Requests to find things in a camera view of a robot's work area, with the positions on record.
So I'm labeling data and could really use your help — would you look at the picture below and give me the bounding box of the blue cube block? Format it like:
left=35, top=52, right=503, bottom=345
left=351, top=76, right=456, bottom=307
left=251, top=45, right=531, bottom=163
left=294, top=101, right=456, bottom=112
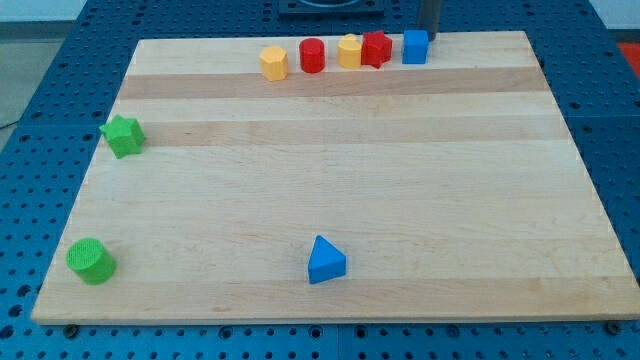
left=402, top=30, right=430, bottom=65

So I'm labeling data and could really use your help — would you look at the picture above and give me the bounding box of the blue triangle block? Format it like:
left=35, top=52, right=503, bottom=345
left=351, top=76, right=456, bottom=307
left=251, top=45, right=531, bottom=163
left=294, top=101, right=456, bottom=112
left=307, top=235, right=347, bottom=284

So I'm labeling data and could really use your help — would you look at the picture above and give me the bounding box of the yellow hexagon block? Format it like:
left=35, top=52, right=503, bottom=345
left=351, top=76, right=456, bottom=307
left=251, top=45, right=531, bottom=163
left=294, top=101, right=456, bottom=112
left=259, top=46, right=288, bottom=81

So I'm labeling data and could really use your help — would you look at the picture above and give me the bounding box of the wooden board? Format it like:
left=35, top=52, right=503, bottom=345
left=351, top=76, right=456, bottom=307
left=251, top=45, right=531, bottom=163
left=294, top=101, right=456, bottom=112
left=32, top=31, right=639, bottom=325

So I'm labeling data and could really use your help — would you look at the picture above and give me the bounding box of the green star block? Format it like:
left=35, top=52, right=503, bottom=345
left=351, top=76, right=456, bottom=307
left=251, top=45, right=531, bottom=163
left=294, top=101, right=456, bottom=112
left=99, top=115, right=146, bottom=159

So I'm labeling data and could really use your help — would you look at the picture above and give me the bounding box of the red cylinder block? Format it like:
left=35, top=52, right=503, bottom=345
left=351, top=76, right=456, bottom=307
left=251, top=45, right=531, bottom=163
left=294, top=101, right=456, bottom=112
left=299, top=38, right=326, bottom=74

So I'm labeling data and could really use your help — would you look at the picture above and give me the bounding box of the yellow heart block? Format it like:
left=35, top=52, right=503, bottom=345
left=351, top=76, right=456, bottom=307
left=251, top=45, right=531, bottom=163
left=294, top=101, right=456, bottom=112
left=337, top=34, right=362, bottom=70

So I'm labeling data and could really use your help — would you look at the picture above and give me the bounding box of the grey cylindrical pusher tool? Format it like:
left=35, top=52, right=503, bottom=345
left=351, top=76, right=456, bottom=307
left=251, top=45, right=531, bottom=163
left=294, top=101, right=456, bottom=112
left=417, top=0, right=443, bottom=41

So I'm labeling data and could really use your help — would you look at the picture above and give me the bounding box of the red star block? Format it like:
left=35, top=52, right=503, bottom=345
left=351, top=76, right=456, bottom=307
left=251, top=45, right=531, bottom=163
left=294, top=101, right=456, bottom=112
left=361, top=30, right=393, bottom=68

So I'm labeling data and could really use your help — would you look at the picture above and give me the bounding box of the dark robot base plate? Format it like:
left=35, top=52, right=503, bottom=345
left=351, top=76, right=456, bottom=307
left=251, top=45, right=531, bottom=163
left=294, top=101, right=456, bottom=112
left=275, top=0, right=385, bottom=19

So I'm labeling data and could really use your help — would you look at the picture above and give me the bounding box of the green cylinder block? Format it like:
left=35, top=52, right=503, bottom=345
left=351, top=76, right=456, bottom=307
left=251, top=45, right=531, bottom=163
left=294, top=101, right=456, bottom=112
left=65, top=238, right=117, bottom=285

